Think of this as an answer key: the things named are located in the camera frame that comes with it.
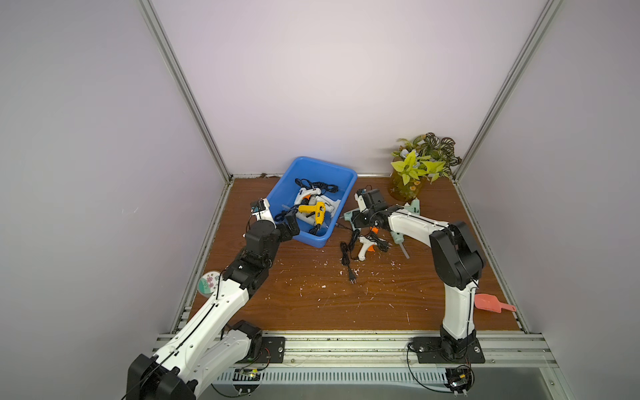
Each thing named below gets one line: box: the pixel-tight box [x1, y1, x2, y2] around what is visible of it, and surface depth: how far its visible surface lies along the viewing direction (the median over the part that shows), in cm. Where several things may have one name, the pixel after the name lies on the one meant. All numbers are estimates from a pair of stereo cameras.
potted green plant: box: [388, 132, 462, 202], surface depth 97 cm
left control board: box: [232, 367, 262, 394], surface depth 72 cm
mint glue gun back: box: [405, 197, 421, 216], surface depth 109 cm
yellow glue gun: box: [297, 201, 326, 226], surface depth 99 cm
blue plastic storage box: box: [267, 155, 358, 249], surface depth 109 cm
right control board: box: [444, 365, 475, 398], surface depth 71 cm
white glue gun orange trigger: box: [294, 186, 322, 206], surface depth 111 cm
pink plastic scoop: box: [474, 293, 517, 314], surface depth 83 cm
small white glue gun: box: [358, 235, 378, 262], surface depth 96 cm
